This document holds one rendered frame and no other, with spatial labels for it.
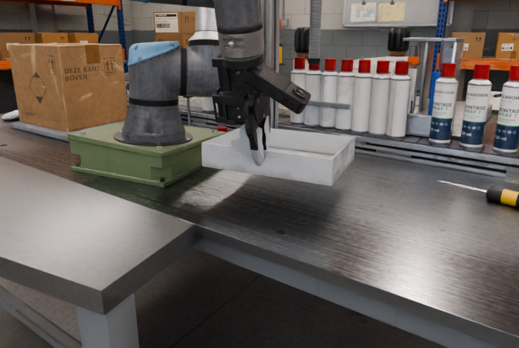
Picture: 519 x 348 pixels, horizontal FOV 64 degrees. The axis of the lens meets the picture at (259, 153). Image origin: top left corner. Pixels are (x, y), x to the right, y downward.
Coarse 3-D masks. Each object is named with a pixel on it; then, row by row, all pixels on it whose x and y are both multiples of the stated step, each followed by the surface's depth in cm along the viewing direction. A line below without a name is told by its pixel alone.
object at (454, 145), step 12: (180, 108) 158; (192, 108) 158; (288, 120) 136; (336, 132) 121; (348, 132) 120; (420, 144) 107; (432, 144) 106; (456, 144) 106; (504, 156) 97; (516, 156) 96
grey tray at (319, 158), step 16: (208, 144) 83; (224, 144) 92; (272, 144) 99; (288, 144) 97; (304, 144) 96; (320, 144) 94; (336, 144) 92; (352, 144) 89; (208, 160) 84; (224, 160) 82; (240, 160) 81; (272, 160) 78; (288, 160) 77; (304, 160) 75; (320, 160) 74; (336, 160) 76; (272, 176) 79; (288, 176) 77; (304, 176) 76; (320, 176) 75; (336, 176) 77
